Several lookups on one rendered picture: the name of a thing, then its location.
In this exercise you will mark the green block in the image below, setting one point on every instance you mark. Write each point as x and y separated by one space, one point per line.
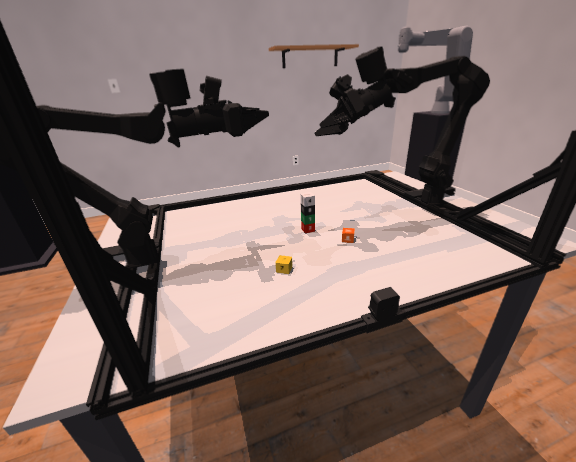
308 219

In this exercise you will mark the red block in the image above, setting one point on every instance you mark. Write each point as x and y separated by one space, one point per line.
308 228

